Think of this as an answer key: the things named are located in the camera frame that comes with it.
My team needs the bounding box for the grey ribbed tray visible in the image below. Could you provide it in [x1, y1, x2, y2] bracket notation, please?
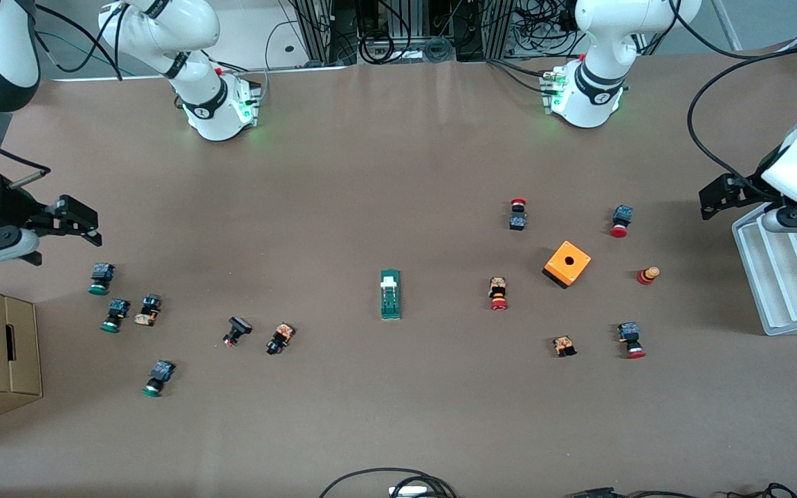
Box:
[732, 201, 797, 337]

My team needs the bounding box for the grey metal bar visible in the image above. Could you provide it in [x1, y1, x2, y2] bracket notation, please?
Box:
[711, 0, 743, 50]

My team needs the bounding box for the white panel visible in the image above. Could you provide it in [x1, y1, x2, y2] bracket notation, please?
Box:
[213, 0, 354, 73]

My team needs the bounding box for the aluminium equipment rack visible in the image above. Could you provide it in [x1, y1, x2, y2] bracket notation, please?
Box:
[288, 0, 517, 64]

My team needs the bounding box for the green push button switch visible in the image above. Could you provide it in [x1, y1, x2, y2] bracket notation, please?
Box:
[100, 299, 131, 333]
[141, 360, 176, 398]
[89, 263, 116, 296]

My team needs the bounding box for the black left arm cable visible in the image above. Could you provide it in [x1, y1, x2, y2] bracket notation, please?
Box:
[687, 43, 797, 198]

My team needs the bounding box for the orange button enclosure box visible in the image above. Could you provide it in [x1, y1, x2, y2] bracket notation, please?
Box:
[542, 240, 592, 290]

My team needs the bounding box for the black cable bundle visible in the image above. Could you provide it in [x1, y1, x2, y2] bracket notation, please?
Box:
[506, 0, 583, 59]
[568, 483, 797, 498]

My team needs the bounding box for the black looped cable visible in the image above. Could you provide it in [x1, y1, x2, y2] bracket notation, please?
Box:
[319, 468, 458, 498]

